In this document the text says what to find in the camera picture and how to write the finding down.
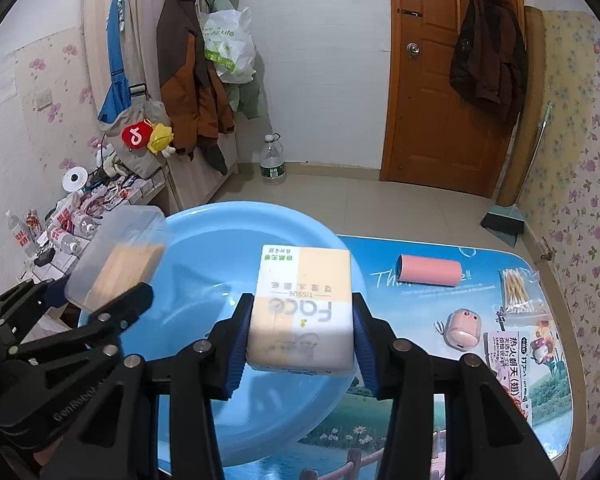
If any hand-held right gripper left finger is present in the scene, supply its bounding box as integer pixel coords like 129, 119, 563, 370
105, 292, 256, 480

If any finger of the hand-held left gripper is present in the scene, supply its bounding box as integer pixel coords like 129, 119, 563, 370
0, 280, 69, 356
10, 282, 155, 377

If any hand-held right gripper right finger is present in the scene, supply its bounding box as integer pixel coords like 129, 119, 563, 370
352, 294, 563, 480

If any clear toothpick box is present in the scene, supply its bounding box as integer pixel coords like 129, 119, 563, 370
64, 206, 173, 313

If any white small carton box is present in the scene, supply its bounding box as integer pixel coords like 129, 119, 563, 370
245, 245, 358, 375

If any pink round snack packet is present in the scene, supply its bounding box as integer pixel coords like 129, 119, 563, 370
434, 308, 482, 351

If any blue plastic basin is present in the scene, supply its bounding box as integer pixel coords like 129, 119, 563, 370
77, 201, 366, 461

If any pink lint roller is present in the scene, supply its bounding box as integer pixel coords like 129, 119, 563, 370
396, 254, 463, 288

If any white and red snack packet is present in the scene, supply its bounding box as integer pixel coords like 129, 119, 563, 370
482, 330, 533, 428

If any clear cotton swab bag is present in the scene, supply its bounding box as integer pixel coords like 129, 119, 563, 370
497, 267, 551, 318

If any cluster of red label bottles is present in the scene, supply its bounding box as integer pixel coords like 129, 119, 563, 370
5, 180, 146, 271

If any white tiled shelf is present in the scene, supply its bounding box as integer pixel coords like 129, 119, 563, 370
5, 170, 171, 321

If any grey fabric bag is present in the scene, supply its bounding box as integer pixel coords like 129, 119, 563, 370
102, 100, 173, 178

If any red plush toy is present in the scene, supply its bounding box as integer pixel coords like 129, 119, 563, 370
121, 119, 153, 152

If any yellow plush toy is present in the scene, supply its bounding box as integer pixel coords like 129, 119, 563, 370
147, 122, 177, 158

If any large clear water bottle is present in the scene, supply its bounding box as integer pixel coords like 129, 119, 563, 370
259, 132, 287, 187

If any pale green coat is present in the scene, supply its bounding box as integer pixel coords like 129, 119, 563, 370
200, 0, 268, 121

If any blue sling bag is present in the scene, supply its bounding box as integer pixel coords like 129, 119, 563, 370
97, 0, 146, 126

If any brown and orange jacket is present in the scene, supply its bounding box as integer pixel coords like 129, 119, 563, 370
156, 0, 237, 176

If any brown wooden door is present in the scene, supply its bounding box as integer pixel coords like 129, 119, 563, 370
380, 0, 526, 198

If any white plastic bag green print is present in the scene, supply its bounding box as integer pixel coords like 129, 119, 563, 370
200, 7, 257, 85

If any dark brown jacket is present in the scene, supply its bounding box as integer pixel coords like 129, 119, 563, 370
449, 0, 528, 126

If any white round camera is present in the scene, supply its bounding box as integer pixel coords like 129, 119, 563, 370
60, 167, 88, 193

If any teal broom with metal handle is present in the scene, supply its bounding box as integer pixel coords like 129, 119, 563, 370
481, 101, 553, 248

